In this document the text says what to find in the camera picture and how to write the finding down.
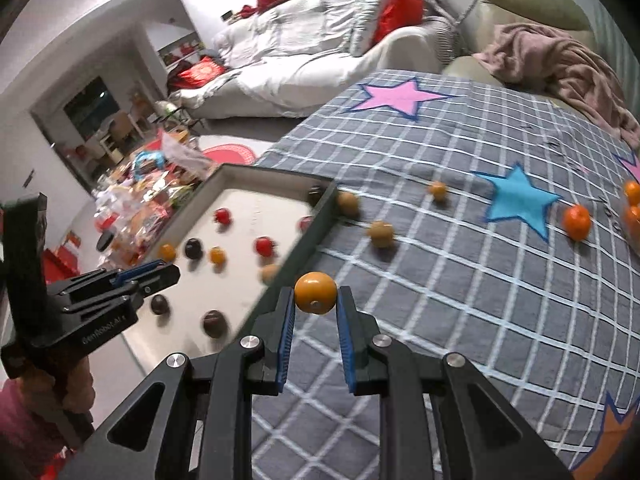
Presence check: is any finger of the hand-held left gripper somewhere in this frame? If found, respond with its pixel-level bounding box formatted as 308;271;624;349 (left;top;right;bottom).
49;259;169;302
60;266;181;317

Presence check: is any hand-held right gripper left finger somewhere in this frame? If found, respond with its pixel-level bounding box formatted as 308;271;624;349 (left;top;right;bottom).
60;287;297;480

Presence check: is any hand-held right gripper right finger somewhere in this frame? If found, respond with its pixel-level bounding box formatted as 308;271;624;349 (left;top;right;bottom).
336;286;573;480

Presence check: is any yellow-orange round fruit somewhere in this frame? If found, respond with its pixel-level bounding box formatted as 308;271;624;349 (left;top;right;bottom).
294;271;340;316

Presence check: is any white tray with dark rim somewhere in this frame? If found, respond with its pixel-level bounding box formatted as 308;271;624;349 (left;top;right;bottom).
120;162;340;376

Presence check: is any person's left forearm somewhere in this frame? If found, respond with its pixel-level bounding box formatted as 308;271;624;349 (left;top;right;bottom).
0;377;68;478

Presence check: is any person's left hand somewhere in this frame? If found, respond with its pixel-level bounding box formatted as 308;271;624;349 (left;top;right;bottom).
20;352;97;443

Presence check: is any red gift box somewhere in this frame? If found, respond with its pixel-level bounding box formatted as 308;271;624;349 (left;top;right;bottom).
44;245;83;286

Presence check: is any pile of snack packets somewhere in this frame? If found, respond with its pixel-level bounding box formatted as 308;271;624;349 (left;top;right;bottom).
92;150;216;266

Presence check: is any grey checked star blanket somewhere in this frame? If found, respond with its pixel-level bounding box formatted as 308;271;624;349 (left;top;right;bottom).
250;69;640;480

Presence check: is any clear plastic bag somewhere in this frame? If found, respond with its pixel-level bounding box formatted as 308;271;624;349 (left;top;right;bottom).
157;130;213;181

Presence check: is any wooden dining chair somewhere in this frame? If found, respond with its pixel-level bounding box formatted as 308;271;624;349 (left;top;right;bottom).
107;110;146;146

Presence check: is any round red patterned mat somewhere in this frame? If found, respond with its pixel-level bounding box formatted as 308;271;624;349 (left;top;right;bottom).
200;144;257;168

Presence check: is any dark window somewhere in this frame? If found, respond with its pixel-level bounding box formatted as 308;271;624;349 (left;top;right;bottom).
62;77;121;141

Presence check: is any red embroidered cushion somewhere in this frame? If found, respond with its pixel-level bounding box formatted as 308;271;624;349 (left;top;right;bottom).
177;57;226;88

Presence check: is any white covered sofa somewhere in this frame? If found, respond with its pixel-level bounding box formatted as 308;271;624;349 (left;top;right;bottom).
177;0;456;121

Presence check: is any grey striped quilt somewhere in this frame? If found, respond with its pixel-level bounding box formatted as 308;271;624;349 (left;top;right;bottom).
212;0;451;68

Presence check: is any plain red cushion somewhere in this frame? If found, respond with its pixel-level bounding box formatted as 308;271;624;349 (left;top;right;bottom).
372;0;426;43

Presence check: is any pink blanket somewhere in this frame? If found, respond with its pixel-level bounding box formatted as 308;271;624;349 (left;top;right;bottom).
472;22;640;148

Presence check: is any olive green cushion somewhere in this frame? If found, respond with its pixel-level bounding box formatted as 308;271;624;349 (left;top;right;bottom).
442;0;596;81

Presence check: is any pale green ribbed headboard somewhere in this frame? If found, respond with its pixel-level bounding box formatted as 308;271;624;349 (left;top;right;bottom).
595;0;640;111

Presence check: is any white wall shelf niche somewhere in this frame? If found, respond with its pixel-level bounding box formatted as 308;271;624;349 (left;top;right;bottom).
157;32;201;68

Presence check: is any grey braided cable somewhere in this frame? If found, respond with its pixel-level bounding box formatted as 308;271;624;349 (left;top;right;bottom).
452;0;493;61

